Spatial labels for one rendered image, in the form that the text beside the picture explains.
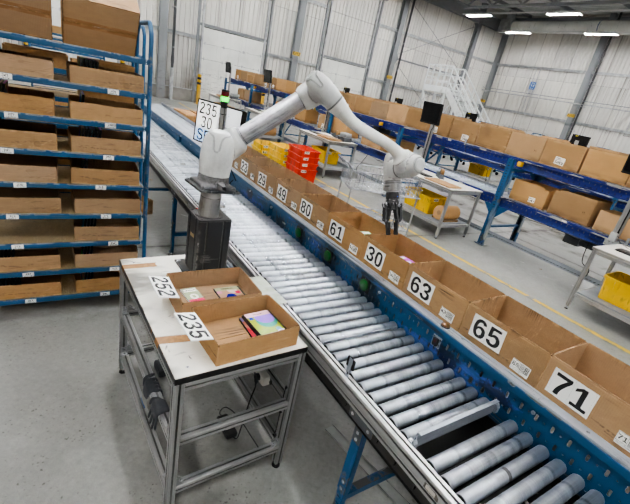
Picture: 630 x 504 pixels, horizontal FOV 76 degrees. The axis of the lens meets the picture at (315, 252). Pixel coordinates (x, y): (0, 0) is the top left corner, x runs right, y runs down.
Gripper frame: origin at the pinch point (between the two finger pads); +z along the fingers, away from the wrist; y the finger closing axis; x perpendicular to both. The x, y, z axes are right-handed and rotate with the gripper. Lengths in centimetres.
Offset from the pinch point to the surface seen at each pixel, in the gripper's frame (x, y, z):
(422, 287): 23.2, 0.5, 28.9
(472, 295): 32, -29, 35
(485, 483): 91, 44, 78
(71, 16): -109, 142, -119
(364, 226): -57, -28, 0
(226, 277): -38, 81, 25
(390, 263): -0.2, 0.5, 19.0
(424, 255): -1.9, -28.4, 16.4
